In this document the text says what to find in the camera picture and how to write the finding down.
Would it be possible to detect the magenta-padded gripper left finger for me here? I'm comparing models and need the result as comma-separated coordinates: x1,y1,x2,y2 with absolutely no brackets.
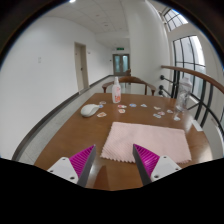
47,144,97,188

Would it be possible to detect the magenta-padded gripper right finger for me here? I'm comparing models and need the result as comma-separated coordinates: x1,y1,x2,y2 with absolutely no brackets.
132,143,183,187

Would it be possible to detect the pink textured towel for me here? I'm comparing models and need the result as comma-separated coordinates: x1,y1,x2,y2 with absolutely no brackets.
100,121,193,164

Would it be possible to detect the white computer mouse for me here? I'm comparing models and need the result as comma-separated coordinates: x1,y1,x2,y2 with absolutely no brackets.
80,103,101,118

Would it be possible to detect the white paper card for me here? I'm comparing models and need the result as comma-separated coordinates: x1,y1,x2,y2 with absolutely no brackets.
191,119,204,132

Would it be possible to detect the clear plastic drink bottle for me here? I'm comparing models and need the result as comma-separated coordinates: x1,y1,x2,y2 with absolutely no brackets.
174,77,193,113

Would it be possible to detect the white bottle with pink label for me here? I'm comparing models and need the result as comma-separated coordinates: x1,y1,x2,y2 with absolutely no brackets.
111,76,122,104

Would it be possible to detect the wooden armchair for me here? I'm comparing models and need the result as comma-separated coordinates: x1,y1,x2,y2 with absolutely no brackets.
101,75,157,97

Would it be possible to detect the beige single door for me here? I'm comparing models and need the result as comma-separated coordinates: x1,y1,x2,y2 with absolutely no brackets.
73,41,90,93

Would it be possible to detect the wooden handrail with black balusters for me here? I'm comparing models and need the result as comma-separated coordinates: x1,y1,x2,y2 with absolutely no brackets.
158,64,224,148

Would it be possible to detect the glazed double door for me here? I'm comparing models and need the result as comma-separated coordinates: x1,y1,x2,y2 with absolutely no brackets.
112,53,131,76

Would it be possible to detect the tall black-framed window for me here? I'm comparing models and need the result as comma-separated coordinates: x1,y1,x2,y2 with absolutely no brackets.
172,34,207,99

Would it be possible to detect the small grid-pane window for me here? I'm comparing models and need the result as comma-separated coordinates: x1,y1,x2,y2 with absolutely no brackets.
162,8,189,33

